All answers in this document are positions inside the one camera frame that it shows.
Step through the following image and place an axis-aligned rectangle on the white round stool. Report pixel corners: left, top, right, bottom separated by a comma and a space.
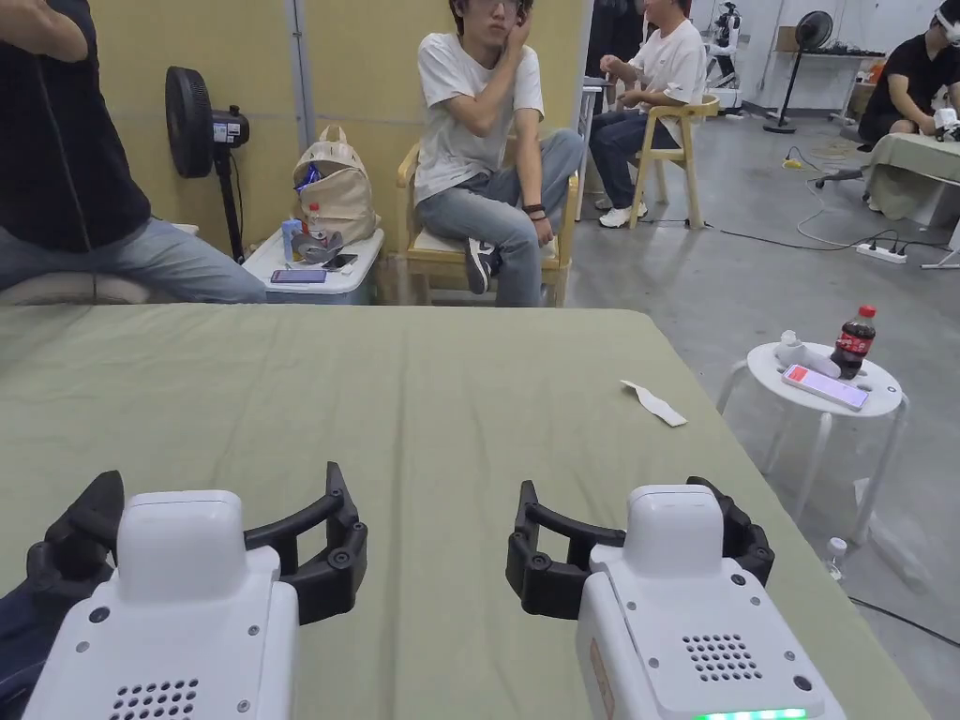
717, 303, 911, 548

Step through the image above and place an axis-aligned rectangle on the wooden chair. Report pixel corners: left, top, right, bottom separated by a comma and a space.
397, 138, 579, 308
633, 93, 722, 228

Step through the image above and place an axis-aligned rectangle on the beige cushion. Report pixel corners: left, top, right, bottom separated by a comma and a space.
0, 273, 155, 306

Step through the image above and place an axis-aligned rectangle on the white cooler box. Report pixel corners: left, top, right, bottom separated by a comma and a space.
243, 224, 386, 308

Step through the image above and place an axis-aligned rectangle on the white power strip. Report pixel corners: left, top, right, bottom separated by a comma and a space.
854, 239, 909, 266

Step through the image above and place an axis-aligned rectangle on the black pedestal fan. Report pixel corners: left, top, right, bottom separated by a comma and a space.
763, 10, 833, 135
164, 66, 253, 265

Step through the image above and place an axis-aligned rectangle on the beige backpack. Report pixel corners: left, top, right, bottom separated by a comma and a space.
292, 126, 381, 246

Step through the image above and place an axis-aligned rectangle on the white paper strip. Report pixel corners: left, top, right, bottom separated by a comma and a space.
620, 379, 688, 428

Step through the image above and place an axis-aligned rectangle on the dark blue garment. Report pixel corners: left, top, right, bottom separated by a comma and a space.
0, 584, 60, 720

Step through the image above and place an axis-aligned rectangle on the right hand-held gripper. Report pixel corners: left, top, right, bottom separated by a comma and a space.
505, 475, 848, 720

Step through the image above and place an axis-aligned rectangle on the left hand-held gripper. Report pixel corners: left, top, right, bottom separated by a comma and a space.
22, 460, 370, 720

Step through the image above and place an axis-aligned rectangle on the black cable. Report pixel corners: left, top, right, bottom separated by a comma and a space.
849, 595, 960, 648

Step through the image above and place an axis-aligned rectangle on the bed with pale green sheet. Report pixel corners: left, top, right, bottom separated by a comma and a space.
0, 303, 931, 720
868, 133, 960, 253

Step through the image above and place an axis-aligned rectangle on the white robot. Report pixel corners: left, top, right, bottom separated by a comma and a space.
708, 0, 748, 119

